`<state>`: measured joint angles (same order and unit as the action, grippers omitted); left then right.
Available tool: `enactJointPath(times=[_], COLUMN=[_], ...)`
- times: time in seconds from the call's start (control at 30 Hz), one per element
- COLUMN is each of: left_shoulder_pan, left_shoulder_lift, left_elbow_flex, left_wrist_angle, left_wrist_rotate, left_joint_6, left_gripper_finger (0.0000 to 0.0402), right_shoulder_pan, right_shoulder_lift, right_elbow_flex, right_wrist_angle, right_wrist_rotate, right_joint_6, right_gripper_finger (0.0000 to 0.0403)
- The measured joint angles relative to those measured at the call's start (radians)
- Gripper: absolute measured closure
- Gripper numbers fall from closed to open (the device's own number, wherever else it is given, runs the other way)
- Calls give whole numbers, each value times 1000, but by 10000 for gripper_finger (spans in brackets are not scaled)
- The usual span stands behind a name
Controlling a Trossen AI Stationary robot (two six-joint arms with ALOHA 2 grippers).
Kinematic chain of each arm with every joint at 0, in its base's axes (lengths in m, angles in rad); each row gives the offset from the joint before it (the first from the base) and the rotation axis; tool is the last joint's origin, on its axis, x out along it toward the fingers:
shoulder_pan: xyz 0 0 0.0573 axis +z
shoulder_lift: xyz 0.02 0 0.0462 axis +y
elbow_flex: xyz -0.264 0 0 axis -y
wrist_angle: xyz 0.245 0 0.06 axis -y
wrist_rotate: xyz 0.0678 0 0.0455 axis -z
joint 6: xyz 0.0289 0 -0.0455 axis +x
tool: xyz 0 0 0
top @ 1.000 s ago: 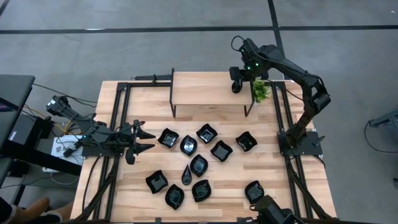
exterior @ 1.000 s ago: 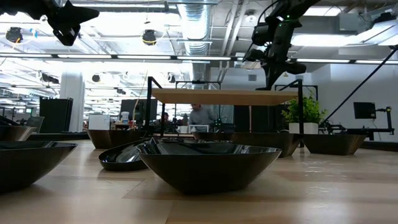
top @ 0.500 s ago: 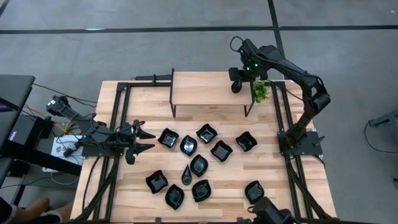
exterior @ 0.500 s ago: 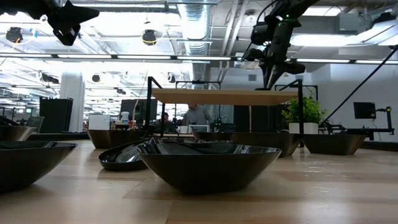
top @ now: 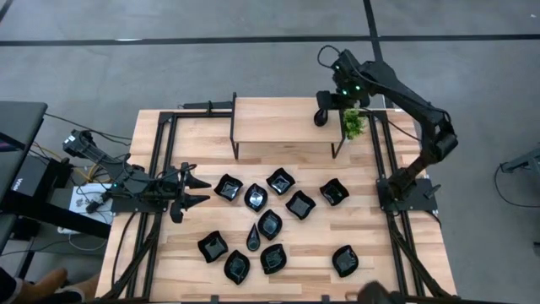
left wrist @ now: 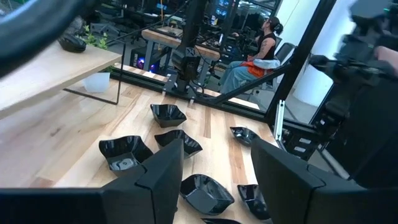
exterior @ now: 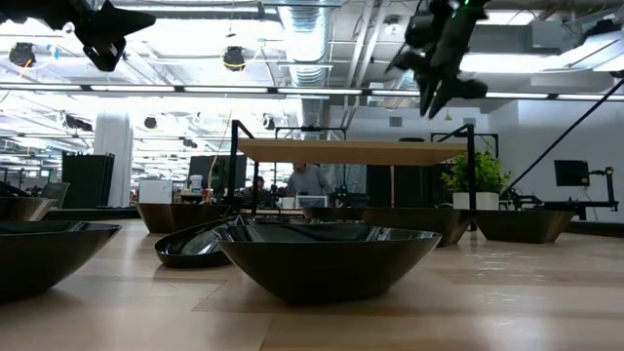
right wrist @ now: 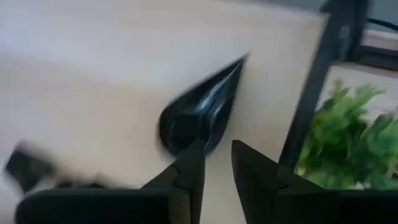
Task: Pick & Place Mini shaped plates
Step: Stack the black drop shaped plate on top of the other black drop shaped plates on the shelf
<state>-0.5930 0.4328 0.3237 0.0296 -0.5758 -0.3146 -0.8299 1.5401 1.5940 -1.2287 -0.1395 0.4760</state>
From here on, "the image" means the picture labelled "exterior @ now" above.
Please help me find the black tall cabinet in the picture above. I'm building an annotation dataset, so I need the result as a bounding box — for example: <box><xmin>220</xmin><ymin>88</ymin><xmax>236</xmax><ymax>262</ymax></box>
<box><xmin>60</xmin><ymin>152</ymin><xmax>116</xmax><ymax>210</ymax></box>

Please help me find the black leaf shaped plate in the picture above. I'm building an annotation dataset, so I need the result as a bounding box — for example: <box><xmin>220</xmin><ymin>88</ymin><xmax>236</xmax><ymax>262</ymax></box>
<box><xmin>0</xmin><ymin>219</ymin><xmax>123</xmax><ymax>301</ymax></box>
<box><xmin>217</xmin><ymin>223</ymin><xmax>443</xmax><ymax>306</ymax></box>

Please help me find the black desk monitor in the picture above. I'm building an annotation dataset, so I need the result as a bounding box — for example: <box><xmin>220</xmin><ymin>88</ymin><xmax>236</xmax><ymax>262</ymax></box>
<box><xmin>187</xmin><ymin>154</ymin><xmax>249</xmax><ymax>197</ymax></box>

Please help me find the black wall monitor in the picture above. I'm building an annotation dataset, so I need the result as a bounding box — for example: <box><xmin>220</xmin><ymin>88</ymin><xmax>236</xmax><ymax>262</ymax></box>
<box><xmin>553</xmin><ymin>159</ymin><xmax>591</xmax><ymax>188</ymax></box>

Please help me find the black square dish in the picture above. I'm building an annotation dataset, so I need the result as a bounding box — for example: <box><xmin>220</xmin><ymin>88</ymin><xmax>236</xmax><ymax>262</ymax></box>
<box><xmin>363</xmin><ymin>207</ymin><xmax>470</xmax><ymax>248</ymax></box>

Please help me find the white round pillar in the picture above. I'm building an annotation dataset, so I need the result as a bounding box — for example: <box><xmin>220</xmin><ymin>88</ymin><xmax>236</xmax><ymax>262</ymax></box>
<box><xmin>93</xmin><ymin>111</ymin><xmax>135</xmax><ymax>209</ymax></box>

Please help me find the white square plant pot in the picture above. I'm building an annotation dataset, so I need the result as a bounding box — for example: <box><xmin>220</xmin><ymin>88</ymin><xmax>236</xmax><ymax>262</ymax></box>
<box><xmin>451</xmin><ymin>191</ymin><xmax>501</xmax><ymax>212</ymax></box>

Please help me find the white box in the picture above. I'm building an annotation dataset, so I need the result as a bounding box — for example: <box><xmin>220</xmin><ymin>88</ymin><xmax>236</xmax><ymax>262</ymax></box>
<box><xmin>137</xmin><ymin>177</ymin><xmax>174</xmax><ymax>205</ymax></box>

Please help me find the grey office chair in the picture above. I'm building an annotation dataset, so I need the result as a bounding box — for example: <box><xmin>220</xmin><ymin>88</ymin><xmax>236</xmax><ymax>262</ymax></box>
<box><xmin>40</xmin><ymin>181</ymin><xmax>71</xmax><ymax>210</ymax></box>

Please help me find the green plant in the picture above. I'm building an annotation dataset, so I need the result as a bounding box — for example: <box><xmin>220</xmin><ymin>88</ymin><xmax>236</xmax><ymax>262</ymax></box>
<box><xmin>441</xmin><ymin>148</ymin><xmax>513</xmax><ymax>195</ymax></box>

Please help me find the white plastic container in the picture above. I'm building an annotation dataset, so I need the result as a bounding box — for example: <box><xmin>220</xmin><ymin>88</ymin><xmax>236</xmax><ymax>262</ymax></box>
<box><xmin>294</xmin><ymin>194</ymin><xmax>329</xmax><ymax>210</ymax></box>

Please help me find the black thin table leg frame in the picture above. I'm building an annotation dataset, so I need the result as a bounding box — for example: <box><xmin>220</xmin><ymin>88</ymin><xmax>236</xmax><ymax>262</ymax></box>
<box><xmin>227</xmin><ymin>119</ymin><xmax>260</xmax><ymax>216</ymax></box>

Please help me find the black angular bowl plate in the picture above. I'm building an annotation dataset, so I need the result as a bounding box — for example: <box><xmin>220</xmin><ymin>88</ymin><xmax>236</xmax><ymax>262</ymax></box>
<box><xmin>301</xmin><ymin>206</ymin><xmax>368</xmax><ymax>221</ymax></box>

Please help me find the black square angular plate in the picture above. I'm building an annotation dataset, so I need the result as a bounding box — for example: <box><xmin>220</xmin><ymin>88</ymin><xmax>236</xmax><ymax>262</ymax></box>
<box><xmin>0</xmin><ymin>196</ymin><xmax>59</xmax><ymax>223</ymax></box>

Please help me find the black equipment stand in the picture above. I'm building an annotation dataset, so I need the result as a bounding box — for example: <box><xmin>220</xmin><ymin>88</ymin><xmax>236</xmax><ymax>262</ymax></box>
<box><xmin>504</xmin><ymin>166</ymin><xmax>620</xmax><ymax>221</ymax></box>

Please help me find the black round ceiling spotlight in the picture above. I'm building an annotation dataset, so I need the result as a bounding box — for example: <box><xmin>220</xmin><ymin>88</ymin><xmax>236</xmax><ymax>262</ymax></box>
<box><xmin>8</xmin><ymin>41</ymin><xmax>38</xmax><ymax>68</ymax></box>
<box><xmin>222</xmin><ymin>45</ymin><xmax>247</xmax><ymax>73</ymax></box>

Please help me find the long ceiling light rail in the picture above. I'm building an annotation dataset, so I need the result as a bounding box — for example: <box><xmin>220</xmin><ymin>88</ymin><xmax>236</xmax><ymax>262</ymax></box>
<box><xmin>0</xmin><ymin>83</ymin><xmax>624</xmax><ymax>102</ymax></box>

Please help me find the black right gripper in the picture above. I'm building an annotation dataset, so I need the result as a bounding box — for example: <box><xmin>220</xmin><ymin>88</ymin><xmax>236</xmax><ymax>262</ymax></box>
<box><xmin>384</xmin><ymin>0</ymin><xmax>488</xmax><ymax>120</ymax></box>

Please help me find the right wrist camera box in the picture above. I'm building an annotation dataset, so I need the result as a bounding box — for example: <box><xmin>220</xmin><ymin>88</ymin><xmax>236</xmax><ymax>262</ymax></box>
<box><xmin>404</xmin><ymin>11</ymin><xmax>436</xmax><ymax>49</ymax></box>

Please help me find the black room partition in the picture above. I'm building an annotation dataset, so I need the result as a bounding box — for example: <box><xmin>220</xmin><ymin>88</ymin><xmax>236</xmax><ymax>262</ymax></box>
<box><xmin>365</xmin><ymin>164</ymin><xmax>455</xmax><ymax>210</ymax></box>

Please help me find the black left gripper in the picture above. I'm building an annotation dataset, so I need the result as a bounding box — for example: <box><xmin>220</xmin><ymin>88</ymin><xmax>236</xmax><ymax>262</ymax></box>
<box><xmin>0</xmin><ymin>0</ymin><xmax>157</xmax><ymax>73</ymax></box>

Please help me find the black frame post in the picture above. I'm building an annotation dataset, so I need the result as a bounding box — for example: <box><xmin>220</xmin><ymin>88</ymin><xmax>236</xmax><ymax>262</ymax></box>
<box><xmin>500</xmin><ymin>77</ymin><xmax>624</xmax><ymax>197</ymax></box>

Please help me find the silver ceiling air duct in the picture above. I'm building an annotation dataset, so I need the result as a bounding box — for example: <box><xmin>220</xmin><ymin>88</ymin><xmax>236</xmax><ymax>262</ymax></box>
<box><xmin>277</xmin><ymin>0</ymin><xmax>333</xmax><ymax>129</ymax></box>

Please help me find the light wooden table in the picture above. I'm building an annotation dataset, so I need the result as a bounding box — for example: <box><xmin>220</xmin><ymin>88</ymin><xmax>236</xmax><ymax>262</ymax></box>
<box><xmin>237</xmin><ymin>137</ymin><xmax>469</xmax><ymax>167</ymax></box>

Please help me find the large black angular plate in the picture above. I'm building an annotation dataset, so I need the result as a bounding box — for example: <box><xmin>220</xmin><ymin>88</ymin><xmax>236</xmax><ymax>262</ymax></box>
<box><xmin>136</xmin><ymin>202</ymin><xmax>231</xmax><ymax>234</ymax></box>

